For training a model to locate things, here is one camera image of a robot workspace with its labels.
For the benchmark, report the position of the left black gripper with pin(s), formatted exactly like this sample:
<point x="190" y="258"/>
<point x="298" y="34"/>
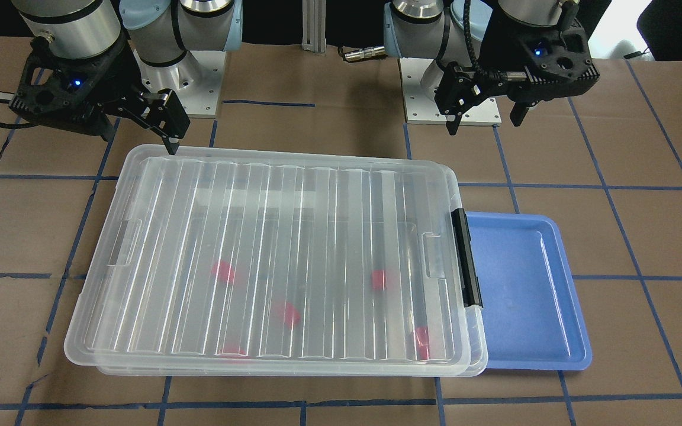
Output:
<point x="493" y="54"/>

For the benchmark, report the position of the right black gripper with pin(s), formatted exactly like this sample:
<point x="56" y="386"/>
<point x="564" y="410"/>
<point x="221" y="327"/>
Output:
<point x="117" y="76"/>

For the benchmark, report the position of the clear plastic box lid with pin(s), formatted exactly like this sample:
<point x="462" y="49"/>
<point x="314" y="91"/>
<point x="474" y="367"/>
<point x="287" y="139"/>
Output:
<point x="270" y="260"/>

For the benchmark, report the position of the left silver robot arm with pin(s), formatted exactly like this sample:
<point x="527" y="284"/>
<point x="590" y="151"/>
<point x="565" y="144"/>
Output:
<point x="430" y="30"/>

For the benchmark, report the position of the clear plastic storage box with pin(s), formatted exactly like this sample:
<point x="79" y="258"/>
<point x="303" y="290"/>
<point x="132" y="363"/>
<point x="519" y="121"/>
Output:
<point x="471" y="331"/>

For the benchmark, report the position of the red block centre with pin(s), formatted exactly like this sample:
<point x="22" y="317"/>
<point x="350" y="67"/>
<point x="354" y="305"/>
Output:
<point x="287" y="313"/>

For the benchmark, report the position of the blue plastic tray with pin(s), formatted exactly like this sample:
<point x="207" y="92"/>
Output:
<point x="530" y="307"/>

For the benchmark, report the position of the red block bottom edge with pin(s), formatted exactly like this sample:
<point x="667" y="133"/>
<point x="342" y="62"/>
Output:
<point x="233" y="351"/>

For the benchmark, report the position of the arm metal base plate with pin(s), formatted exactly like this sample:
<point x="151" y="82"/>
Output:
<point x="419" y="80"/>
<point x="197" y="79"/>

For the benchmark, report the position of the metal cable connector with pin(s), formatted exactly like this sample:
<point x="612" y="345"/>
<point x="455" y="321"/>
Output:
<point x="360" y="55"/>

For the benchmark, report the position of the black box latch handle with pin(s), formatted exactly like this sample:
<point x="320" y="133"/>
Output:
<point x="471" y="289"/>

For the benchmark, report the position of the aluminium frame post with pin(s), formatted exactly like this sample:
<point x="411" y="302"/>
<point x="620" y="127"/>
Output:
<point x="313" y="18"/>

